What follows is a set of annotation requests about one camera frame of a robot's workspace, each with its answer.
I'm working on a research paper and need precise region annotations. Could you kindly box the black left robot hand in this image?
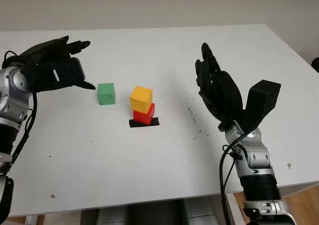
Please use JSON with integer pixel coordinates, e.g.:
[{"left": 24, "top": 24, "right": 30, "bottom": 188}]
[{"left": 18, "top": 35, "right": 97, "bottom": 94}]

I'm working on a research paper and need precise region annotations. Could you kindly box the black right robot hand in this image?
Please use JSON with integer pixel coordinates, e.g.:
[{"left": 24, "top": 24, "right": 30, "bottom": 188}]
[{"left": 194, "top": 42, "right": 244, "bottom": 131}]

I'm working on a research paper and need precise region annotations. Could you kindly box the green wooden block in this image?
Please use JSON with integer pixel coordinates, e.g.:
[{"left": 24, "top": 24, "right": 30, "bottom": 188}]
[{"left": 97, "top": 83, "right": 117, "bottom": 106}]

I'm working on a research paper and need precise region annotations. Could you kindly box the red wooden block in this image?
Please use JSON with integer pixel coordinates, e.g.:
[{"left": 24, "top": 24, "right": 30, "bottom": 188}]
[{"left": 133, "top": 103, "right": 157, "bottom": 125}]

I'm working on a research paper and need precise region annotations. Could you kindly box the yellow wooden block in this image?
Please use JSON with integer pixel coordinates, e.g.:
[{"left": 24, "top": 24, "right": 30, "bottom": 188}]
[{"left": 129, "top": 86, "right": 154, "bottom": 113}]

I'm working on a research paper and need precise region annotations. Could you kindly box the black tape strip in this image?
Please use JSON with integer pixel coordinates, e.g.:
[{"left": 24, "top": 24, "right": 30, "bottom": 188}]
[{"left": 129, "top": 117, "right": 160, "bottom": 129}]

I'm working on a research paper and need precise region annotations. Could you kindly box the white table leg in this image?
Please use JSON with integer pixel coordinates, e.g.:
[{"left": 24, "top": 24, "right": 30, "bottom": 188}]
[{"left": 225, "top": 192, "right": 246, "bottom": 225}]

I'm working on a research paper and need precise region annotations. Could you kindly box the grey robot thigh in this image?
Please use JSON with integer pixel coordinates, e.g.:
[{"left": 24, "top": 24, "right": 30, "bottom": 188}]
[
  {"left": 96, "top": 204, "right": 128, "bottom": 225},
  {"left": 183, "top": 197, "right": 223, "bottom": 225}
]

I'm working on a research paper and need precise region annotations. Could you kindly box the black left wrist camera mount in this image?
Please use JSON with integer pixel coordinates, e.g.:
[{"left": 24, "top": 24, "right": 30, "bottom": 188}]
[{"left": 37, "top": 57, "right": 87, "bottom": 88}]

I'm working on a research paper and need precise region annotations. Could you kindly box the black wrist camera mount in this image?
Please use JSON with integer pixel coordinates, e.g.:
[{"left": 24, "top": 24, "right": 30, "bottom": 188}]
[
  {"left": 37, "top": 57, "right": 87, "bottom": 88},
  {"left": 233, "top": 80, "right": 282, "bottom": 136}
]

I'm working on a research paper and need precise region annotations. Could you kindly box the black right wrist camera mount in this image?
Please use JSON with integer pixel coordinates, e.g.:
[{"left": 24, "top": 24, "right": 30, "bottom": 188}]
[{"left": 233, "top": 80, "right": 282, "bottom": 136}]

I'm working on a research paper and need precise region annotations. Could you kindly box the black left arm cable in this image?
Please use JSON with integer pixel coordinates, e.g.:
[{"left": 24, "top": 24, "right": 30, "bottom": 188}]
[{"left": 1, "top": 50, "right": 39, "bottom": 166}]

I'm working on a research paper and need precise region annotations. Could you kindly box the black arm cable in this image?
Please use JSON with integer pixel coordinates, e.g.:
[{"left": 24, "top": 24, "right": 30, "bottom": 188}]
[
  {"left": 1, "top": 50, "right": 39, "bottom": 166},
  {"left": 218, "top": 132, "right": 250, "bottom": 225}
]

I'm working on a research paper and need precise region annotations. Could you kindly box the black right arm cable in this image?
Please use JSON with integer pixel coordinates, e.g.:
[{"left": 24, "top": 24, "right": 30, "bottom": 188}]
[{"left": 218, "top": 132, "right": 250, "bottom": 225}]

